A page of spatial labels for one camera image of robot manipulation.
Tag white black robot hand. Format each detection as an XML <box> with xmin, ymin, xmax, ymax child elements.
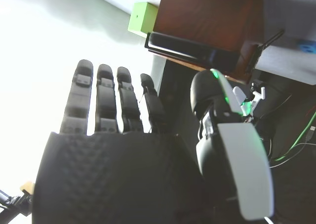
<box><xmin>31</xmin><ymin>59</ymin><xmax>275</xmax><ymax>224</ymax></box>

